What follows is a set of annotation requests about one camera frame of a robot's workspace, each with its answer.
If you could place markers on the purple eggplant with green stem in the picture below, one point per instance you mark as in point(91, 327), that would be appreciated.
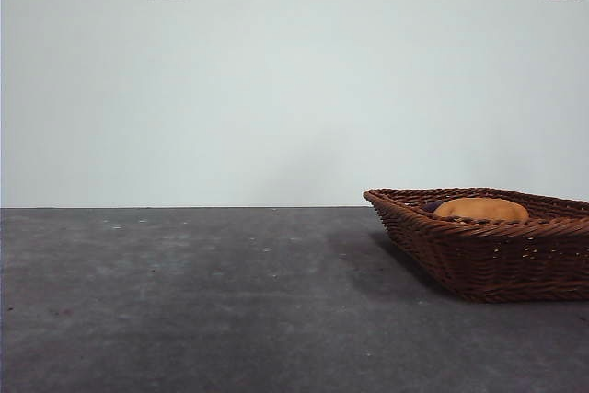
point(430, 207)

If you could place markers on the brown potato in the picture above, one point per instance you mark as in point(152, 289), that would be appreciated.
point(483, 209)

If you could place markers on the brown wicker basket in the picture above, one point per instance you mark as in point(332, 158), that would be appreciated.
point(497, 259)

